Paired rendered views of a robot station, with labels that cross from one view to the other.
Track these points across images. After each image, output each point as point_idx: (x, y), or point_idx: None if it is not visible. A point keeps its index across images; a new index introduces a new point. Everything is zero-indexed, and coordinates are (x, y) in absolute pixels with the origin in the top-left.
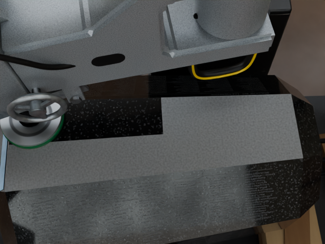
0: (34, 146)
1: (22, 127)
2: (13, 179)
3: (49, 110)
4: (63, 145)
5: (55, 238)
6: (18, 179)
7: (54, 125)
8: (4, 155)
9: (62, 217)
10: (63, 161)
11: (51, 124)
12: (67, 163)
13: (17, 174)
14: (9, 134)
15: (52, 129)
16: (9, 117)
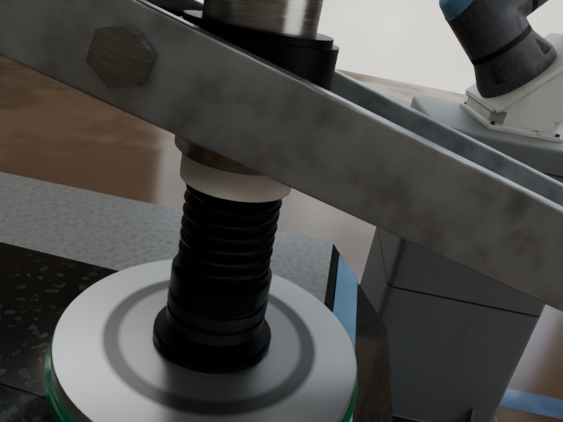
0: None
1: None
2: (307, 252)
3: (117, 325)
4: (128, 263)
5: None
6: (294, 248)
7: (125, 278)
8: (342, 323)
9: None
10: (151, 238)
11: (138, 285)
12: (141, 231)
13: (296, 256)
14: (314, 310)
15: (142, 270)
16: (312, 360)
